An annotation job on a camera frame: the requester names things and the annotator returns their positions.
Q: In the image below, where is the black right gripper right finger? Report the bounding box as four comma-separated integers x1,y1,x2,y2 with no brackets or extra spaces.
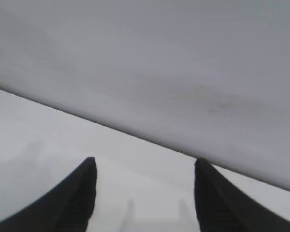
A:
194,158,290,232

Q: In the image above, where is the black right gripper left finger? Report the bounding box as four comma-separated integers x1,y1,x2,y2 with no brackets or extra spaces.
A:
0,157,98,232

